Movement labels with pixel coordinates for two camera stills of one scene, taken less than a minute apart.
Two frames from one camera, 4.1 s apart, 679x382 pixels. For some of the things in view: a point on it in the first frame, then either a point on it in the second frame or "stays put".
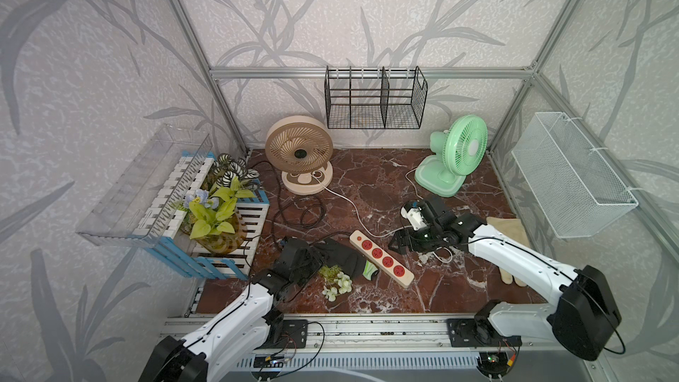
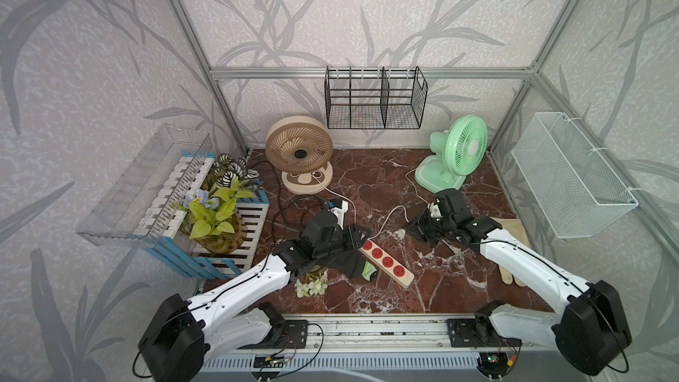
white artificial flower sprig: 335,281 → 314,283
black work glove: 337,253 stays put
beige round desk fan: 301,147 stays put
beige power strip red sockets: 381,259 stays put
